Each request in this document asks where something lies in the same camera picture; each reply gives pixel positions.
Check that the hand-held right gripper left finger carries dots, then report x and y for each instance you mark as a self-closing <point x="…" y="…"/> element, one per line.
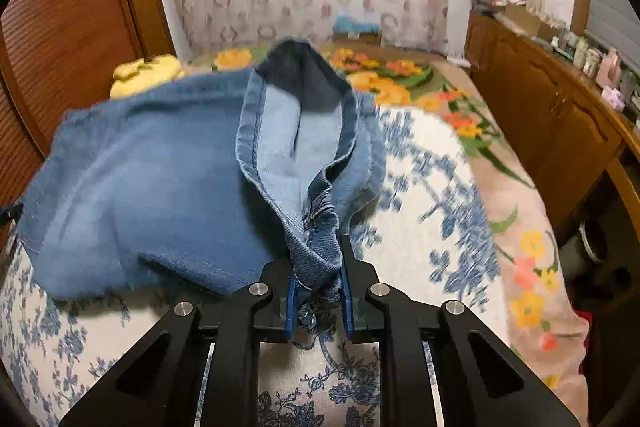
<point x="290" y="307"/>

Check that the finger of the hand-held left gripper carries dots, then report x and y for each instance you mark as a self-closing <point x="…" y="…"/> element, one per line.
<point x="10" y="213"/>

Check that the open cardboard box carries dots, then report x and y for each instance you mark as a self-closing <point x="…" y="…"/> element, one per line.
<point x="522" y="19"/>

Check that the pink flowered blanket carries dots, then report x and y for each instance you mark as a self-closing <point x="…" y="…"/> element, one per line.
<point x="505" y="207"/>

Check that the row of small bottles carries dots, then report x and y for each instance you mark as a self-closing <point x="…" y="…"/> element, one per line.
<point x="590" y="57"/>

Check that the white blue floral blanket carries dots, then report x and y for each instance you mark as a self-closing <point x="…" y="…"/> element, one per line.
<point x="425" y="207"/>

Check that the blue plastic bag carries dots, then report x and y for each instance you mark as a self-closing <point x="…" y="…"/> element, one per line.
<point x="355" y="24"/>

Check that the wooden cabinet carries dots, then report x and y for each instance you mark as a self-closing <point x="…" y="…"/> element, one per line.
<point x="540" y="87"/>

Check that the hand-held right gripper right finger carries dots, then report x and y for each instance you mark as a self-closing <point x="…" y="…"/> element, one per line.
<point x="347" y="307"/>

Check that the grey window blind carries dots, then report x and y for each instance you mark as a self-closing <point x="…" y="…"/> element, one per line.
<point x="615" y="7"/>

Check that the yellow plush toy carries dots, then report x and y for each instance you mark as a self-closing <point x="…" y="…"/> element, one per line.
<point x="150" y="69"/>

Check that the blue denim pants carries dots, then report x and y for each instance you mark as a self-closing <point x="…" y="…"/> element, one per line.
<point x="150" y="167"/>

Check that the wooden louvred wardrobe door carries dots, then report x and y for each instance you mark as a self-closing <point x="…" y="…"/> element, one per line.
<point x="75" y="32"/>

